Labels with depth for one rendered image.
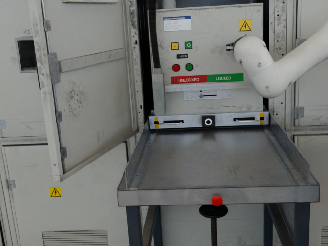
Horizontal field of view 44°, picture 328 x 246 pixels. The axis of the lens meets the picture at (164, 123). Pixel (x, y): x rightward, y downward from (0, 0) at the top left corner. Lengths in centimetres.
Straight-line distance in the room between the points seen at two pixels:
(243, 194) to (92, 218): 104
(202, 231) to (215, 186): 86
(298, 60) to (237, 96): 47
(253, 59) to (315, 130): 70
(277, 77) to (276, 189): 38
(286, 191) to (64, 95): 80
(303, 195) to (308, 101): 70
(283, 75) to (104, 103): 73
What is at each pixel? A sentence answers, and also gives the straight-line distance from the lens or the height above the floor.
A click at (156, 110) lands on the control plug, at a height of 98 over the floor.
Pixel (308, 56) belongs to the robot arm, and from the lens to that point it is 147.
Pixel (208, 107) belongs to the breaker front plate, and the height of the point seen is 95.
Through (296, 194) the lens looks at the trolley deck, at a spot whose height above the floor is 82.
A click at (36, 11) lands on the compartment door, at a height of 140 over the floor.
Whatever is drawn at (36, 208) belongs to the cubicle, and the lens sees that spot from 219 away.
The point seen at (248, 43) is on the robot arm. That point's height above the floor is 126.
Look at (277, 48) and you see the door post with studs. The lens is 187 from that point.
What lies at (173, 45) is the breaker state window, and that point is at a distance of 180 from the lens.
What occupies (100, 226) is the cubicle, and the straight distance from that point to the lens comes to 214.
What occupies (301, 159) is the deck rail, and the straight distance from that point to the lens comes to 136.
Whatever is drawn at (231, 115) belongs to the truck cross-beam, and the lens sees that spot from 185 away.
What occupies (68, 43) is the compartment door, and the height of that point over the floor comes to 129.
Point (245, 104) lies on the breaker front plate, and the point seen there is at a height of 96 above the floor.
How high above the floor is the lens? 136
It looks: 15 degrees down
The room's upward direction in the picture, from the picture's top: 4 degrees counter-clockwise
